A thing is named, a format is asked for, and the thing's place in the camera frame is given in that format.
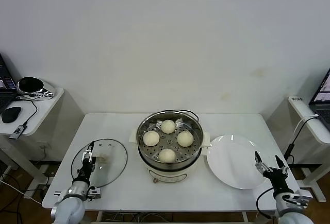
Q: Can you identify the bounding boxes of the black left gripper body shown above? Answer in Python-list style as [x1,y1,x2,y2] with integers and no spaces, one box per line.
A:
[77,161,95,181]

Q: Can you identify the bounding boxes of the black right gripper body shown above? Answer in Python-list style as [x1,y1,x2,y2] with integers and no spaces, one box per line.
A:
[262,168,289,190]

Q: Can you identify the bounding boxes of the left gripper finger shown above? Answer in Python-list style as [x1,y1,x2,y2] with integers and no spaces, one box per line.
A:
[81,141,95,163]

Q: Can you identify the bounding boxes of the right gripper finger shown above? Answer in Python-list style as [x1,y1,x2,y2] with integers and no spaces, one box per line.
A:
[254,150,270,175]
[274,154,289,176]

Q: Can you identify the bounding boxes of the glass pot lid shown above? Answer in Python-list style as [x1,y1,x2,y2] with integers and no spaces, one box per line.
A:
[70,138,128,188]

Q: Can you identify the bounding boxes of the white steamed baozi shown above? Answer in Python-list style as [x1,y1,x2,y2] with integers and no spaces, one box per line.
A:
[177,130,194,147]
[142,130,160,147]
[157,148,177,163]
[160,119,176,134]

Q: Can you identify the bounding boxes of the steel steamer basket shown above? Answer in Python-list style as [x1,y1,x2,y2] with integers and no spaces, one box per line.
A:
[128,110,211,169]

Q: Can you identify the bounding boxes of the white round plate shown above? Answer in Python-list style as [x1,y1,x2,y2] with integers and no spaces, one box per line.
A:
[206,134,270,190]

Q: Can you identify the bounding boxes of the white floor power strip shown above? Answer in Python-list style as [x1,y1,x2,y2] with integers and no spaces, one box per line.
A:
[23,184,50,199]

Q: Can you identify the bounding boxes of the white side table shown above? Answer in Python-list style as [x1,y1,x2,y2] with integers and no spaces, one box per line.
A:
[267,95,330,204]
[0,87,85,199]

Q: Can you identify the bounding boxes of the small usb hub adapter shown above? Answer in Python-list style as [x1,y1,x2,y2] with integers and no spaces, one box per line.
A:
[9,125,28,140]

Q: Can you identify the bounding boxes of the cream electric cooker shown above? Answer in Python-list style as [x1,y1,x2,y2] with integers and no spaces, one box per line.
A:
[138,141,202,184]

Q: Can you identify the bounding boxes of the black open laptop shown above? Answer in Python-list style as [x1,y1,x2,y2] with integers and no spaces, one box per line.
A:
[0,53,19,114]
[308,66,330,126]

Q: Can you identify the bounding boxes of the black computer mouse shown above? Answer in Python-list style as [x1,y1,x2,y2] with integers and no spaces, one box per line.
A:
[1,106,22,124]

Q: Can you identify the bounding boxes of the shiny chrome headset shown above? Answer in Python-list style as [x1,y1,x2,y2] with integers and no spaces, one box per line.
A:
[16,76,56,98]

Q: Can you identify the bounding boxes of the laptop charger cable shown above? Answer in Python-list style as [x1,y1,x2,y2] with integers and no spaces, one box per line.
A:
[283,114,320,163]

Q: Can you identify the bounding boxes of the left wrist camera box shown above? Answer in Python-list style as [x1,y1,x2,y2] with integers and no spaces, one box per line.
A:
[87,186,102,200]

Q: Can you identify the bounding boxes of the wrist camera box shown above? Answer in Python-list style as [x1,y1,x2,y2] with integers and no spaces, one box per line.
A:
[87,186,102,200]
[282,192,310,206]

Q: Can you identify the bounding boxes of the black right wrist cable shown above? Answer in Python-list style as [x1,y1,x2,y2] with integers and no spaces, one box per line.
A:
[255,186,275,218]

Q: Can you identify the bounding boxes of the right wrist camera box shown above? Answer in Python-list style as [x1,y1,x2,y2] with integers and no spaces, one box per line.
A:
[282,192,310,206]

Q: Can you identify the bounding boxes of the white table frame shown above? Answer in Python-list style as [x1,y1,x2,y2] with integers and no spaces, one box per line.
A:
[96,210,278,224]

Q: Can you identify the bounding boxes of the grey cable bundle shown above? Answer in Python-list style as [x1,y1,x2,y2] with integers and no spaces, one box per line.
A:
[103,210,166,222]

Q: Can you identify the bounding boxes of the thin black desk cable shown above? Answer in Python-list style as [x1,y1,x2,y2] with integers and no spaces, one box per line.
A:
[14,96,38,129]

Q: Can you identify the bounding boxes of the white floor cable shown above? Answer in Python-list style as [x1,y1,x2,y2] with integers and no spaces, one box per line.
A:
[0,179,43,205]

